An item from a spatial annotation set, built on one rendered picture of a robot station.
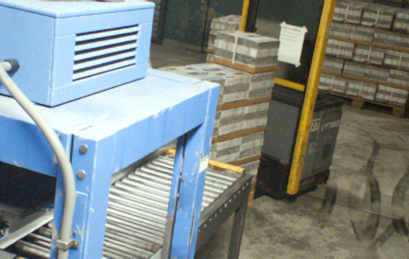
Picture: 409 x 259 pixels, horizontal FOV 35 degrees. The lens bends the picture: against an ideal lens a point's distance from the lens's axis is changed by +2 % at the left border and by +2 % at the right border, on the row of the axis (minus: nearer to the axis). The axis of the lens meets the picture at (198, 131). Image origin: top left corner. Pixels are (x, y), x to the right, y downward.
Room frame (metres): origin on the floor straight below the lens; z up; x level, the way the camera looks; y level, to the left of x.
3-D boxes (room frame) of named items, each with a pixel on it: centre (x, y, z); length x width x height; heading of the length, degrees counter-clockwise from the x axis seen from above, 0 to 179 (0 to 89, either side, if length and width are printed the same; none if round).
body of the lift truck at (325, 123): (5.27, -0.75, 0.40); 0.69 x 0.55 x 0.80; 52
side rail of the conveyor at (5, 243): (2.66, 0.41, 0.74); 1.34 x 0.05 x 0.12; 160
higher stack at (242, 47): (4.63, -0.26, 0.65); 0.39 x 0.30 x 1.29; 52
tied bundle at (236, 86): (4.40, -0.07, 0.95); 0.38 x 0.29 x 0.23; 52
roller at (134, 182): (2.75, 0.11, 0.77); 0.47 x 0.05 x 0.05; 70
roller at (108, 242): (2.20, 0.31, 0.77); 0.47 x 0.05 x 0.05; 70
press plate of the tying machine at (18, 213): (1.62, 0.52, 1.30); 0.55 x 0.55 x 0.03; 70
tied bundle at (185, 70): (4.16, 0.11, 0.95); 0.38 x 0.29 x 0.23; 53
